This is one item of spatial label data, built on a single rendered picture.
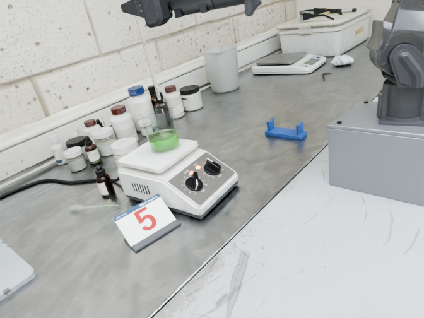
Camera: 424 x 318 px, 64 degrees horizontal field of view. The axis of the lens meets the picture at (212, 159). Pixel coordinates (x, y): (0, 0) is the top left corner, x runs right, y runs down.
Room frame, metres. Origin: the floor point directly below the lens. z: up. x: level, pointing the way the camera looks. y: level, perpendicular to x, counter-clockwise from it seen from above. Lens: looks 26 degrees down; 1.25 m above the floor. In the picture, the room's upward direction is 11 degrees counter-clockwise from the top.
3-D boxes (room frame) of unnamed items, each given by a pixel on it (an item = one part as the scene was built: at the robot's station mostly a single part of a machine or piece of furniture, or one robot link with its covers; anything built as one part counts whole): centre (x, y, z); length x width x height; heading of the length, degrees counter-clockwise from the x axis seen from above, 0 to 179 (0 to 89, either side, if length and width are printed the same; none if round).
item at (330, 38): (1.64, -0.63, 0.97); 0.37 x 0.31 x 0.14; 133
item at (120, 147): (0.72, 0.19, 0.94); 0.06 x 0.06 x 0.08
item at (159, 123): (0.63, 0.08, 1.03); 0.07 x 0.06 x 0.08; 132
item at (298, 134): (0.76, -0.19, 0.92); 0.10 x 0.03 x 0.04; 45
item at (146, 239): (0.49, 0.13, 0.92); 0.09 x 0.06 x 0.04; 124
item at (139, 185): (0.60, 0.08, 0.94); 0.22 x 0.13 x 0.08; 50
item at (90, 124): (0.93, 0.31, 0.94); 0.05 x 0.05 x 0.09
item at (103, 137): (0.88, 0.27, 0.93); 0.06 x 0.06 x 0.07
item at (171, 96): (1.07, 0.09, 0.95); 0.06 x 0.06 x 0.10
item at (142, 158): (0.62, 0.10, 0.98); 0.12 x 0.12 x 0.01; 50
